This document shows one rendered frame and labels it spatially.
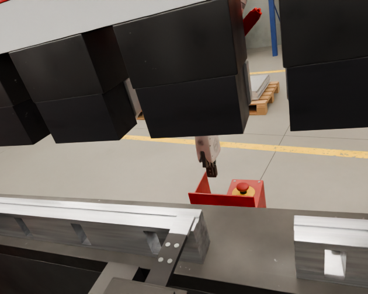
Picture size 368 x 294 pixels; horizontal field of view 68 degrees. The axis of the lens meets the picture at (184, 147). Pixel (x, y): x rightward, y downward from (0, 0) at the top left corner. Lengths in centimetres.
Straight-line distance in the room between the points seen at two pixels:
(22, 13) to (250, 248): 57
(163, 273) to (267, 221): 31
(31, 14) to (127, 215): 41
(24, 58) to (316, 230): 54
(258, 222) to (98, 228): 36
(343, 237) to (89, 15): 49
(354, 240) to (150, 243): 38
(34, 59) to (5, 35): 5
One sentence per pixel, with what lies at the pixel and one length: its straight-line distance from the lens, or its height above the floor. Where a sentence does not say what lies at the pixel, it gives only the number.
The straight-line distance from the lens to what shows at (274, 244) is 62.
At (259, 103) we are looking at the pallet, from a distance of 334.
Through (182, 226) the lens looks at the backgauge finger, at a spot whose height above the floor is 100.
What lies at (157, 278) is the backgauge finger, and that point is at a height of 100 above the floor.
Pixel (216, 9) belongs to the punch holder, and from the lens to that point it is 33.
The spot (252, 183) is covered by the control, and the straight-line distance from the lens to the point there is 93.
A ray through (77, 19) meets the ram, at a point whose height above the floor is 136.
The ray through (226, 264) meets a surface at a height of 87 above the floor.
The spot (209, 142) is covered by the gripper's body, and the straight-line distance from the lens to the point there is 81.
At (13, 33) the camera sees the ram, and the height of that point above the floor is 136.
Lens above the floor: 134
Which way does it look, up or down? 27 degrees down
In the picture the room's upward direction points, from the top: 15 degrees counter-clockwise
